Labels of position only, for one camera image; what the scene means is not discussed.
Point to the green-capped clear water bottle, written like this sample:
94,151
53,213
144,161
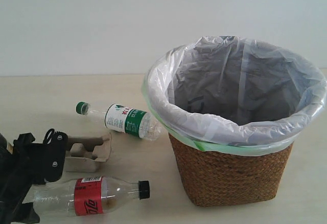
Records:
121,118

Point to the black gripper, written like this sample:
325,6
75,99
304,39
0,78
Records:
34,150

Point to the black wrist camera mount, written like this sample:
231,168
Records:
53,156

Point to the woven wicker waste basket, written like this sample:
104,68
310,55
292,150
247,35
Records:
218,179

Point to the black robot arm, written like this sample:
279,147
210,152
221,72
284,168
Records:
17,176

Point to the red-label clear cola bottle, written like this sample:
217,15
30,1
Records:
85,196

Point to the grey paper pulp tray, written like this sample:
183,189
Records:
87,154

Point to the translucent white bin liner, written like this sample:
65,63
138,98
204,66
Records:
234,95

